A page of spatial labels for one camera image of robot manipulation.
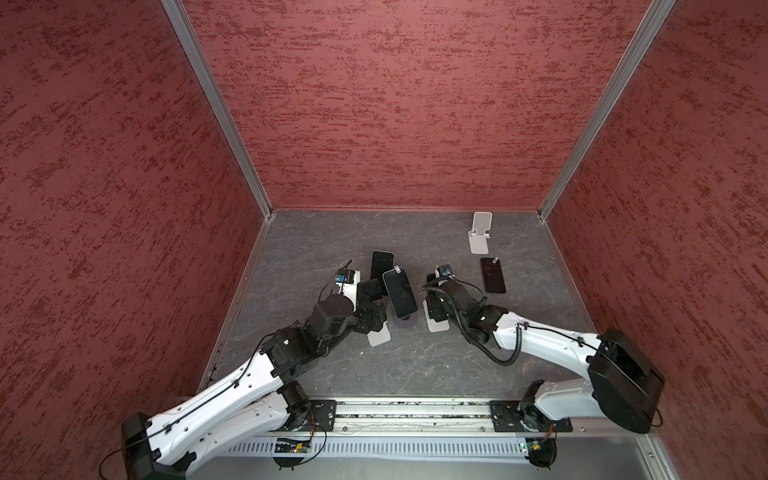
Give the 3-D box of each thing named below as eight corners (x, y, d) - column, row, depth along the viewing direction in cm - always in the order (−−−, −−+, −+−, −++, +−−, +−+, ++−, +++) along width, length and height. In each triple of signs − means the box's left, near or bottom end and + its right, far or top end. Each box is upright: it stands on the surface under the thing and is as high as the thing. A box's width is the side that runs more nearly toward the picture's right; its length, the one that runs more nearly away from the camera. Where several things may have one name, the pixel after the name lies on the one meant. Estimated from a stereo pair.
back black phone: (373, 286, 101) (371, 263, 90) (373, 273, 104) (371, 250, 94) (394, 286, 101) (394, 263, 90) (394, 274, 104) (394, 250, 94)
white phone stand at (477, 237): (471, 254, 109) (477, 237, 101) (465, 229, 117) (471, 211, 109) (491, 254, 109) (499, 237, 101) (484, 229, 117) (491, 211, 109)
